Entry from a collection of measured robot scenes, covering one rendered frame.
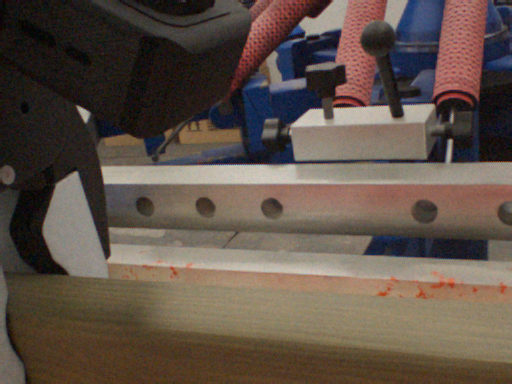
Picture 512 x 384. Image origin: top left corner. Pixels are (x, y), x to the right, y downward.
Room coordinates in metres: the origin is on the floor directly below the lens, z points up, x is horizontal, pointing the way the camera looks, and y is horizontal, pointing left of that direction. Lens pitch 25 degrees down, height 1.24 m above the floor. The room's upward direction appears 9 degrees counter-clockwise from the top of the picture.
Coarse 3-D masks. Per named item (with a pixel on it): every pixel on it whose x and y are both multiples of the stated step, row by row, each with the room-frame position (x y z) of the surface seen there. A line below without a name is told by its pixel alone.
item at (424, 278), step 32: (128, 256) 0.55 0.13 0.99; (160, 256) 0.54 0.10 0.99; (192, 256) 0.53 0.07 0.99; (224, 256) 0.52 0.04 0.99; (256, 256) 0.51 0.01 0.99; (288, 256) 0.50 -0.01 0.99; (320, 256) 0.49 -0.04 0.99; (352, 256) 0.48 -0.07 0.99; (288, 288) 0.47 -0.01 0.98; (320, 288) 0.46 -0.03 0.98; (352, 288) 0.45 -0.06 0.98; (384, 288) 0.44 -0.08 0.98; (416, 288) 0.42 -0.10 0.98; (448, 288) 0.41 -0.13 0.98; (480, 288) 0.40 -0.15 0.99
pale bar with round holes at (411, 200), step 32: (128, 192) 0.61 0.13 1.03; (160, 192) 0.60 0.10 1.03; (192, 192) 0.58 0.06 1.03; (224, 192) 0.57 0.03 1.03; (256, 192) 0.55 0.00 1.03; (288, 192) 0.54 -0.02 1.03; (320, 192) 0.53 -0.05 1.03; (352, 192) 0.51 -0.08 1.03; (384, 192) 0.50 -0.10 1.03; (416, 192) 0.49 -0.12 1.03; (448, 192) 0.48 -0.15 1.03; (480, 192) 0.47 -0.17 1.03; (128, 224) 0.62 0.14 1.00; (160, 224) 0.60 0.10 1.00; (192, 224) 0.59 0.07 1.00; (224, 224) 0.57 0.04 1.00; (256, 224) 0.56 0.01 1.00; (288, 224) 0.54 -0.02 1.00; (320, 224) 0.53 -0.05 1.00; (352, 224) 0.52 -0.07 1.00; (384, 224) 0.50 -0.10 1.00; (416, 224) 0.49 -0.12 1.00; (448, 224) 0.48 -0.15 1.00; (480, 224) 0.47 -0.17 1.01
